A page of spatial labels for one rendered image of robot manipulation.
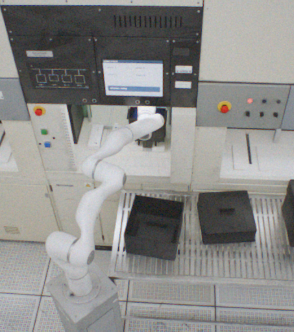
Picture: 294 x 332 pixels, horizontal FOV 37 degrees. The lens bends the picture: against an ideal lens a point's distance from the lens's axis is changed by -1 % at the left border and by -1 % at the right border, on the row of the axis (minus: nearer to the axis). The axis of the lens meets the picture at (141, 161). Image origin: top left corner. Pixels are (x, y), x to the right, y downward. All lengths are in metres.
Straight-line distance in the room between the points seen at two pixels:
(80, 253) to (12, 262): 1.52
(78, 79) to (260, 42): 0.87
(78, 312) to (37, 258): 1.18
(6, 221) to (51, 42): 1.57
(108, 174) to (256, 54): 0.87
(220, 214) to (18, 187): 1.29
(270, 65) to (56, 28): 0.99
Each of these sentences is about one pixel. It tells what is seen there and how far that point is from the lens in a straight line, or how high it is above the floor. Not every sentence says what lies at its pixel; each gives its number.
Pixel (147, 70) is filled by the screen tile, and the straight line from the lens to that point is 2.15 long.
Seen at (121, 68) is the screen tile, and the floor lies 1.63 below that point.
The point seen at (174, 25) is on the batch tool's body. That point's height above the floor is 1.86.
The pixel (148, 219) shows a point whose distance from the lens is 2.59.
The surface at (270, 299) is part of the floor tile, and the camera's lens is 3.28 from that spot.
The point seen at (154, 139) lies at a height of 0.98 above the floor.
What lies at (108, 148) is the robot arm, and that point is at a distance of 2.08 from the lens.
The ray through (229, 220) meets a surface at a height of 0.86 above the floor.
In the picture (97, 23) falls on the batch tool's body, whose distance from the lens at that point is 2.05.
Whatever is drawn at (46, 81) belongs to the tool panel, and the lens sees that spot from 2.29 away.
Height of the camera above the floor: 2.87
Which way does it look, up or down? 47 degrees down
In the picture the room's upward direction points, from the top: 2 degrees counter-clockwise
